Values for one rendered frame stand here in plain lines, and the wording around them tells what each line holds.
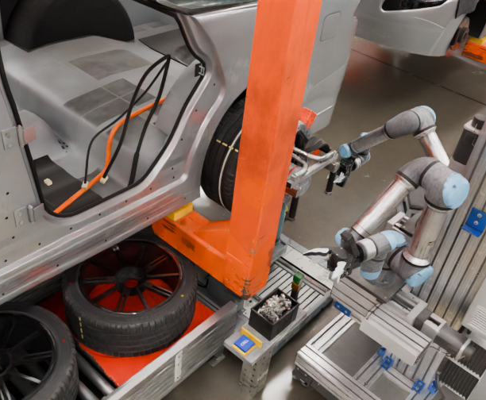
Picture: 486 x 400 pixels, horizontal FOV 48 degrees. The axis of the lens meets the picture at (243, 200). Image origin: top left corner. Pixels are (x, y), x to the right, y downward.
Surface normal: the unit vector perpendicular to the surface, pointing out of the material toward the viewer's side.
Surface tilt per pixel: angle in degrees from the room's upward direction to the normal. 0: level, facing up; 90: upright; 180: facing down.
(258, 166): 90
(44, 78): 7
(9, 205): 90
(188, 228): 0
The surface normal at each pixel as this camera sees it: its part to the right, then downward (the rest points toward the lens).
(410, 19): -0.21, 0.56
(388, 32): -0.38, 0.76
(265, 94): -0.66, 0.40
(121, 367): 0.11, -0.79
